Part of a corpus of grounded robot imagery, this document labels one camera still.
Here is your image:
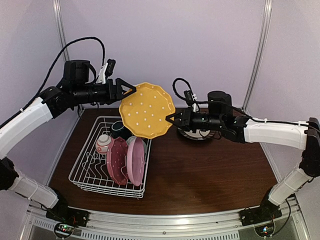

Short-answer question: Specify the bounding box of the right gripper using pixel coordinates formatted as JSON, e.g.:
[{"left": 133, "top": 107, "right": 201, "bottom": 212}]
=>
[{"left": 166, "top": 104, "right": 225, "bottom": 132}]

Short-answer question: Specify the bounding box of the black rimmed cream plate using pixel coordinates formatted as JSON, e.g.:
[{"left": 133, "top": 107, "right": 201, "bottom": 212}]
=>
[{"left": 177, "top": 128, "right": 216, "bottom": 141}]

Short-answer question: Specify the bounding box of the yellow polka dot plate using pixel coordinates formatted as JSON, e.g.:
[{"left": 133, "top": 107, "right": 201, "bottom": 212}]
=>
[{"left": 118, "top": 82, "right": 176, "bottom": 139}]

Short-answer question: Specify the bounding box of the dark pink polka dot plate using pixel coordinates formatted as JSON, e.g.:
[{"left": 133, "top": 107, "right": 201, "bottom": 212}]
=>
[{"left": 106, "top": 137, "right": 129, "bottom": 186}]

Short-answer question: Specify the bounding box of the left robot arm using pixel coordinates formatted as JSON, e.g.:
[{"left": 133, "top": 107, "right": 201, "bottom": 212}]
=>
[{"left": 0, "top": 59, "right": 137, "bottom": 222}]

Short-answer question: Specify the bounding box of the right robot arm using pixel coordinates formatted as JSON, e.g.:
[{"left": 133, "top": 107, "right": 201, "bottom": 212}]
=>
[{"left": 166, "top": 90, "right": 320, "bottom": 221}]

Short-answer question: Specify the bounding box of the dark green mug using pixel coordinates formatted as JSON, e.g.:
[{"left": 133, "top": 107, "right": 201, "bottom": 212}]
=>
[{"left": 110, "top": 120, "right": 132, "bottom": 140}]

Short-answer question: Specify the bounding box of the light blue bowl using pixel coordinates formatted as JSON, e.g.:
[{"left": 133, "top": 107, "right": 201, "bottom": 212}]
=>
[{"left": 126, "top": 136, "right": 137, "bottom": 146}]

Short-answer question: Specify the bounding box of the light pink plate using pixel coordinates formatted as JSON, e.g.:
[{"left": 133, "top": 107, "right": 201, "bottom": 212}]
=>
[{"left": 126, "top": 137, "right": 145, "bottom": 187}]

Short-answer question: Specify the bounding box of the white bowl red pattern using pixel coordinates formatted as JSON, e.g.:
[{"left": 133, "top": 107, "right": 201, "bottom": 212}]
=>
[{"left": 95, "top": 134, "right": 113, "bottom": 154}]

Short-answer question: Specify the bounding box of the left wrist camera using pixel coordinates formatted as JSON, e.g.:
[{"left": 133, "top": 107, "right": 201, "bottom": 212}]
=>
[{"left": 95, "top": 59, "right": 116, "bottom": 85}]

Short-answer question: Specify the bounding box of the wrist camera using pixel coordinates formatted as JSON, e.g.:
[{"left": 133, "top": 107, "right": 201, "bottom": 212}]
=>
[
  {"left": 95, "top": 59, "right": 116, "bottom": 85},
  {"left": 183, "top": 90, "right": 200, "bottom": 113}
]

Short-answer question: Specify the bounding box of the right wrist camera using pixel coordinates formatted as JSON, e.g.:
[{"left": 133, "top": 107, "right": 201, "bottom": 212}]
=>
[{"left": 183, "top": 90, "right": 200, "bottom": 113}]

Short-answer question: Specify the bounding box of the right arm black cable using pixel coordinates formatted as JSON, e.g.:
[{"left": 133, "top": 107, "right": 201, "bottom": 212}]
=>
[{"left": 172, "top": 77, "right": 211, "bottom": 103}]

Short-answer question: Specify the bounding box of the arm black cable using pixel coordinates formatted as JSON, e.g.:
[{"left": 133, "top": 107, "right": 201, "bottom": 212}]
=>
[
  {"left": 172, "top": 77, "right": 211, "bottom": 103},
  {"left": 22, "top": 36, "right": 106, "bottom": 108}
]

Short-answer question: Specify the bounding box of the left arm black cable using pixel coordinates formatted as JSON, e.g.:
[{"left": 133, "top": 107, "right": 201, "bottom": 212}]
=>
[{"left": 22, "top": 36, "right": 106, "bottom": 108}]

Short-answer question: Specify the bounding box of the white wire dish rack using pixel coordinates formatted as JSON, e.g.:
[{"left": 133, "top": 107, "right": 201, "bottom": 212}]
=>
[{"left": 68, "top": 116, "right": 152, "bottom": 199}]

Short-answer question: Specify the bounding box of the left aluminium frame post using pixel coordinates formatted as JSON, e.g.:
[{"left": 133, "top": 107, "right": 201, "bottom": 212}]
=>
[{"left": 52, "top": 0, "right": 67, "bottom": 48}]

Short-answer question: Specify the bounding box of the aluminium frame post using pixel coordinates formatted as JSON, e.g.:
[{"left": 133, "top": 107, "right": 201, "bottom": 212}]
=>
[
  {"left": 242, "top": 0, "right": 273, "bottom": 112},
  {"left": 52, "top": 0, "right": 67, "bottom": 48}
]

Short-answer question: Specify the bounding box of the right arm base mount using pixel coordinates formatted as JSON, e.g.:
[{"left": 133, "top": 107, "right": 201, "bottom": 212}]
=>
[{"left": 239, "top": 188, "right": 282, "bottom": 226}]

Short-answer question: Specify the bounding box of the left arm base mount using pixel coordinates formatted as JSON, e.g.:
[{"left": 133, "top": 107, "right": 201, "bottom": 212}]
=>
[{"left": 45, "top": 196, "right": 89, "bottom": 227}]

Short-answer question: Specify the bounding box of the right aluminium frame post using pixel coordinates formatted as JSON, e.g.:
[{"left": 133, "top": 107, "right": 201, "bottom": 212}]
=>
[{"left": 242, "top": 0, "right": 273, "bottom": 112}]

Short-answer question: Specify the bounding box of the aluminium front rail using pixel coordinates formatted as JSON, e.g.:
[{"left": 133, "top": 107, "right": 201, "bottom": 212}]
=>
[{"left": 18, "top": 197, "right": 311, "bottom": 240}]

